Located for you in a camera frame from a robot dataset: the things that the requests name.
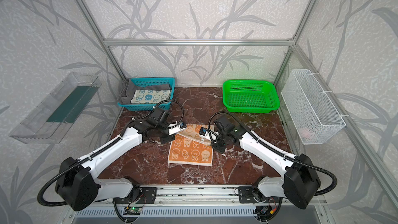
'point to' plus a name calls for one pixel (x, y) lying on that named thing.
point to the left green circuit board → (132, 210)
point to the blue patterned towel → (150, 96)
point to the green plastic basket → (249, 96)
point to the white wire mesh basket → (315, 119)
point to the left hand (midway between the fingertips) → (176, 127)
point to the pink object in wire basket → (304, 132)
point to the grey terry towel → (128, 88)
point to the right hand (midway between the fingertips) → (213, 137)
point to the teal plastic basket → (141, 82)
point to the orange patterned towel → (188, 148)
